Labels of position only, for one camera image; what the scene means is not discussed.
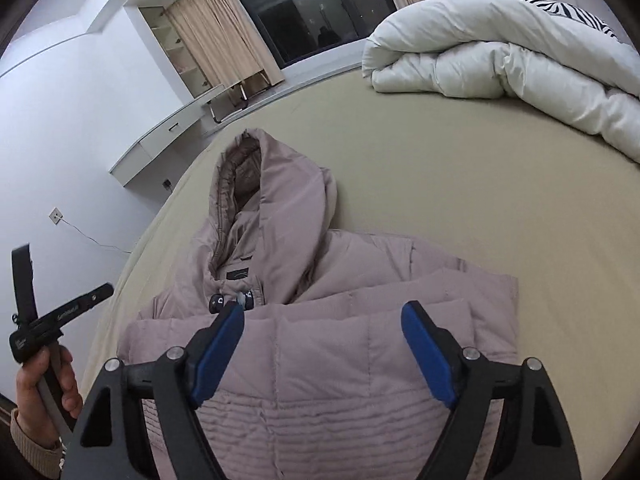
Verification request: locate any thin wall cable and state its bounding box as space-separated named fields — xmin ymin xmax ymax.
xmin=60 ymin=216 xmax=134 ymax=256

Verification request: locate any mauve hooded puffer coat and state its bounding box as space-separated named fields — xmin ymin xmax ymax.
xmin=117 ymin=129 xmax=518 ymax=479

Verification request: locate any person's left hand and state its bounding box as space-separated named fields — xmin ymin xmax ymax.
xmin=14 ymin=344 xmax=85 ymax=450

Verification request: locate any white folded duvet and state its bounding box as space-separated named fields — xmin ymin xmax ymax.
xmin=361 ymin=0 xmax=639 ymax=160

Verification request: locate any white left wall shelf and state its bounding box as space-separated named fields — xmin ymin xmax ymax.
xmin=140 ymin=6 xmax=212 ymax=98

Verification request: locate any beige left curtain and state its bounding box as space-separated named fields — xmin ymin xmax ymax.
xmin=166 ymin=0 xmax=284 ymax=87

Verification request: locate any beige knit sleeve forearm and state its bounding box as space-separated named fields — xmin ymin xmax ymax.
xmin=10 ymin=408 xmax=64 ymax=479

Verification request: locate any zebra print pillow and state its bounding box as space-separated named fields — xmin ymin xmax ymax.
xmin=518 ymin=0 xmax=618 ymax=39

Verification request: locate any metal frame chair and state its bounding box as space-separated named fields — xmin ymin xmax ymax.
xmin=208 ymin=70 xmax=271 ymax=124

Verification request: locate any dark large window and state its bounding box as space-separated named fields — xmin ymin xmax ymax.
xmin=240 ymin=0 xmax=396 ymax=68

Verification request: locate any white wall socket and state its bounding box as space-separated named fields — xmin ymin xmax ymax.
xmin=49 ymin=207 xmax=63 ymax=226

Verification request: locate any beige bed sheet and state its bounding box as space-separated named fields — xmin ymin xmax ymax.
xmin=82 ymin=72 xmax=639 ymax=479

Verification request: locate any white wall-mounted desk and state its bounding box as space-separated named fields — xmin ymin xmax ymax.
xmin=110 ymin=84 xmax=226 ymax=186

